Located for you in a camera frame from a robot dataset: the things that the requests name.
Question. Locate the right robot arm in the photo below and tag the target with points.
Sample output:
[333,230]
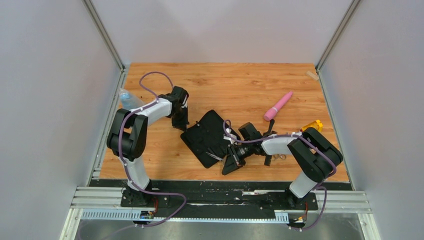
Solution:
[315,155]

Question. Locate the black handled comb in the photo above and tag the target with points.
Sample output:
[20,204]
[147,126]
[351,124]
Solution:
[270,130]

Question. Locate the black zippered tool case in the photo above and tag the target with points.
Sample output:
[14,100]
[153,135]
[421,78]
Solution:
[206,136]

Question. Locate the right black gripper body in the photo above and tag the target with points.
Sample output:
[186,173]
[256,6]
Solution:
[243,150]

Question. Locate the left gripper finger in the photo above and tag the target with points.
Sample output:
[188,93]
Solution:
[184,124]
[177,125]

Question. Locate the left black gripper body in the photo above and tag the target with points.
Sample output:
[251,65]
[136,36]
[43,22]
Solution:
[181,115]

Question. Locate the clear blue spray bottle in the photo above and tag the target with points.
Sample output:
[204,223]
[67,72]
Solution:
[129,101]

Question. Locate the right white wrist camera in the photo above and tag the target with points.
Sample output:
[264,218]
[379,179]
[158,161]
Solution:
[231,138]

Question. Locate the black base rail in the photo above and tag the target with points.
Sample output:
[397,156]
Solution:
[211,199]

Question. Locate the tape piece on table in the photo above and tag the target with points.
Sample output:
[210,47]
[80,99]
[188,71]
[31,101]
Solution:
[312,75]

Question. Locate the silver scissors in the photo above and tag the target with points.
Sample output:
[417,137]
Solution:
[279,157]
[215,156]

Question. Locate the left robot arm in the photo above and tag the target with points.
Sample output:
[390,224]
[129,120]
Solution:
[127,137]

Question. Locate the pink hair trimmer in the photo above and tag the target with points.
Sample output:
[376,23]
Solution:
[272,112]

